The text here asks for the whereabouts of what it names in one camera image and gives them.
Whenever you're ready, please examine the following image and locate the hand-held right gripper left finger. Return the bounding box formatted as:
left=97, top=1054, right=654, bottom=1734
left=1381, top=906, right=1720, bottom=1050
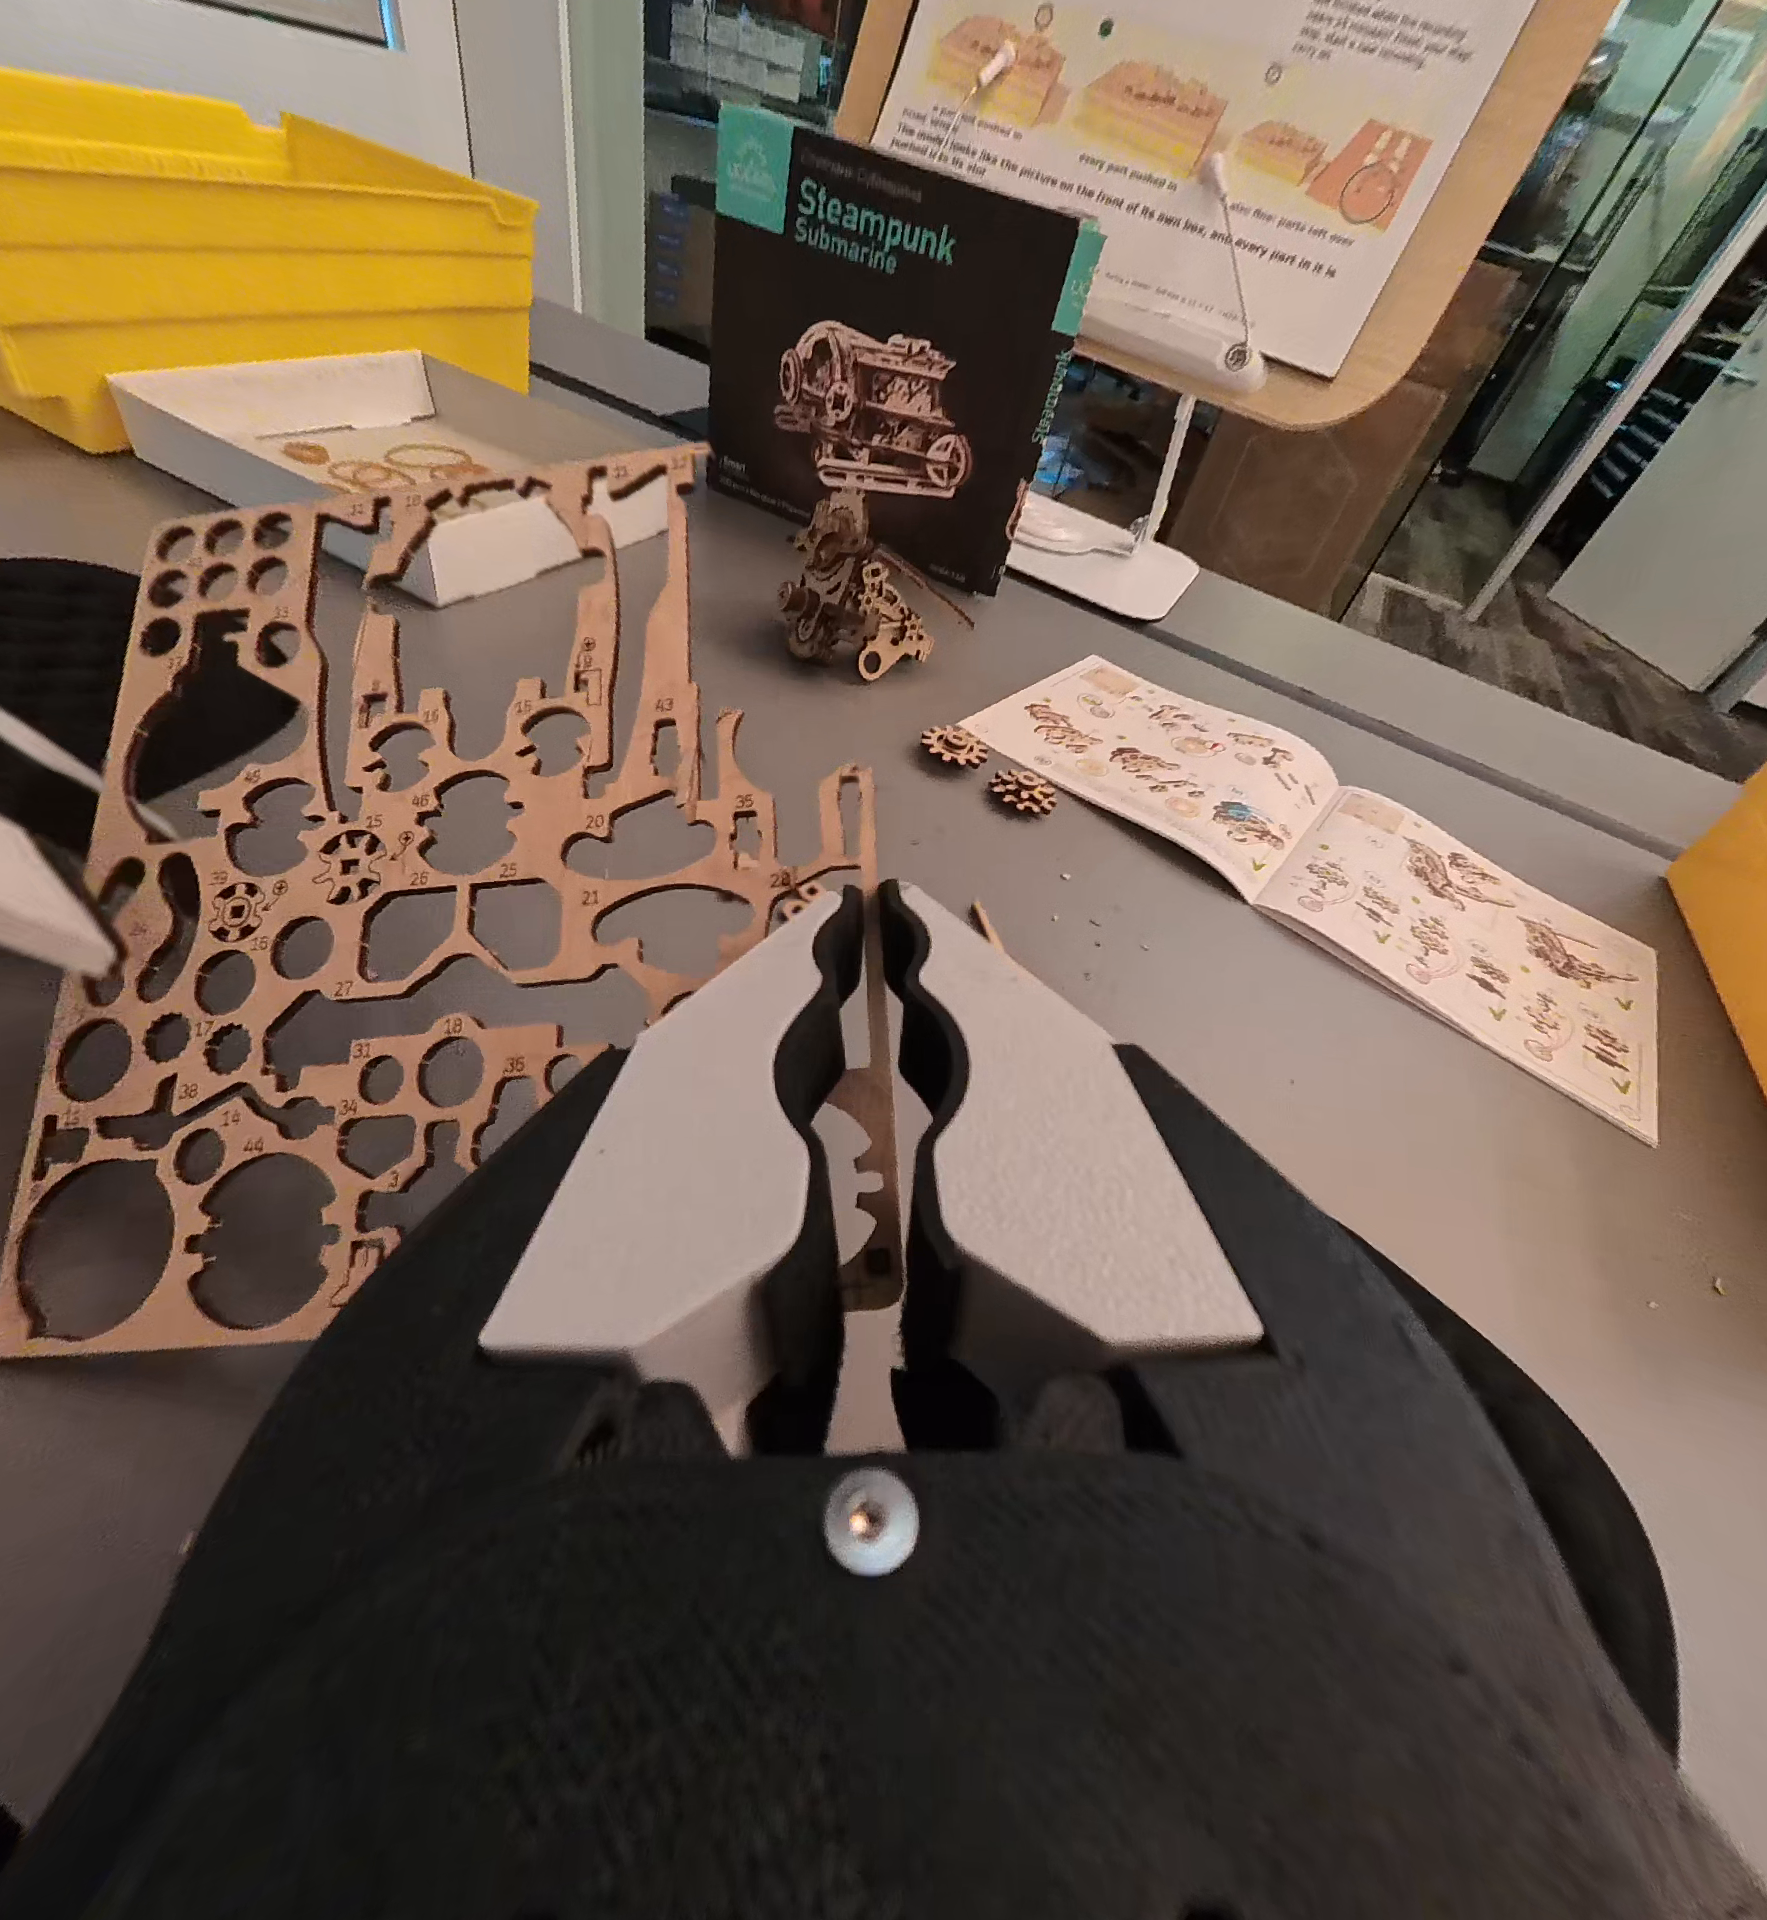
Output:
left=481, top=886, right=885, bottom=1453

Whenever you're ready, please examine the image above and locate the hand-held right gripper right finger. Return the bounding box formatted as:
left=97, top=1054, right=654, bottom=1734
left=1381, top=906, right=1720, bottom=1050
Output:
left=883, top=882, right=1264, bottom=1453

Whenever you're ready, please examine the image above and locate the laser-cut wooden parts sheet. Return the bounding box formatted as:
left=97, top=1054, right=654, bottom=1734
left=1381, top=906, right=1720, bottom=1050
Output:
left=0, top=450, right=914, bottom=1359

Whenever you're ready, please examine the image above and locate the partly built wooden model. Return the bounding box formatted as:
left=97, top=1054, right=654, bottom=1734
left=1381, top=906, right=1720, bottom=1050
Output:
left=779, top=495, right=976, bottom=685

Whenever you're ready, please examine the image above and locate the black model kit box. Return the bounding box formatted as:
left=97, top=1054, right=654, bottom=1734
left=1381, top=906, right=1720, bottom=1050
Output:
left=707, top=102, right=1107, bottom=596

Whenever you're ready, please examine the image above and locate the black mesh wrist pad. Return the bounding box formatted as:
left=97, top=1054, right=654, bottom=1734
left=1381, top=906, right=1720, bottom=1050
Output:
left=0, top=560, right=151, bottom=850

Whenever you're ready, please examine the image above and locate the white cardboard tray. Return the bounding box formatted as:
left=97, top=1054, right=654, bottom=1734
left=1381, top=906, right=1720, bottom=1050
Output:
left=107, top=348, right=676, bottom=606

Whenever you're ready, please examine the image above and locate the open instruction booklet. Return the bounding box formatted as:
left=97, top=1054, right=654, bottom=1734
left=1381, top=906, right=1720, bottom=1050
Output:
left=959, top=656, right=1659, bottom=1146

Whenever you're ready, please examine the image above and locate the bunch of tan rubber bands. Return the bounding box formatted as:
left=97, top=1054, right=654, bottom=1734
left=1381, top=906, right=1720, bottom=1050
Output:
left=275, top=436, right=487, bottom=488

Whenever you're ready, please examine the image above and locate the white document stand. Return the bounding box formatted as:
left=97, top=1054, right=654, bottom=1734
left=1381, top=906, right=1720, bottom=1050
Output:
left=973, top=37, right=1275, bottom=622

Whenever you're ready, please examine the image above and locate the instruction poster board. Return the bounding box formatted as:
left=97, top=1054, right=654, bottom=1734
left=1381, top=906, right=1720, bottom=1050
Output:
left=836, top=0, right=1626, bottom=430

